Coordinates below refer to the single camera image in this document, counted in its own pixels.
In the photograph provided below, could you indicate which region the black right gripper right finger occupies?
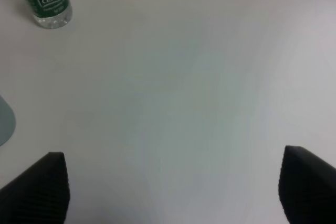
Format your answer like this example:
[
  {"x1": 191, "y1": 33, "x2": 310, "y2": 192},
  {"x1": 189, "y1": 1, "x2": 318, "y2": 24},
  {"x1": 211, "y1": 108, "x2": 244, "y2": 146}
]
[{"x1": 278, "y1": 145, "x2": 335, "y2": 224}]

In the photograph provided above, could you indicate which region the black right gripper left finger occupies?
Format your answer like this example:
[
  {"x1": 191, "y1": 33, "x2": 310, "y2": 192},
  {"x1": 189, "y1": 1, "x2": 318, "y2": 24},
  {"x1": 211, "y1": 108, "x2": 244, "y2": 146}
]
[{"x1": 1, "y1": 152, "x2": 70, "y2": 223}]

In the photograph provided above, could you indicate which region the teal plastic cup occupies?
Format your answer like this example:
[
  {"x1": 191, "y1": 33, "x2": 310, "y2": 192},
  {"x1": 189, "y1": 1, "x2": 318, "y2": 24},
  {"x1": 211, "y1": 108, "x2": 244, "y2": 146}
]
[{"x1": 0, "y1": 97, "x2": 16, "y2": 146}]

